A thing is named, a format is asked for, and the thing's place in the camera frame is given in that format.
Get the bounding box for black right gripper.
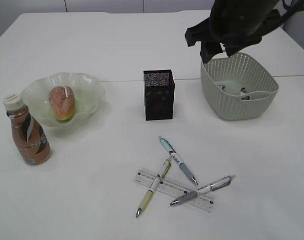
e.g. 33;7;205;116
185;0;278;64

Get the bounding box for clear plastic ruler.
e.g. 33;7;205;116
133;169;215;213

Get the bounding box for cream grip pen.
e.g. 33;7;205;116
136;158;171;218

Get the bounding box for green wavy glass plate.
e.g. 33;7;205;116
20;72;105;127

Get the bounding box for black mesh pen holder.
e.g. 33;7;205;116
143;69;175;121

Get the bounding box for brown Nescafe coffee bottle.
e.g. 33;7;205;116
2;93;51;165

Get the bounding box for blue grip pen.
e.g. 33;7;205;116
158;136;198;186

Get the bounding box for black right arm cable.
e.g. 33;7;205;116
279;0;304;21

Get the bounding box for large paper ball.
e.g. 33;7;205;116
240;87;251;101

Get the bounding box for green woven plastic basket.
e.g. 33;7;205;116
200;52;279;121

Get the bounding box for grey grip pen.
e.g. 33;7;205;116
170;175;236;207

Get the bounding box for sugared bread loaf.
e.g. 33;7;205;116
48;86;75;121

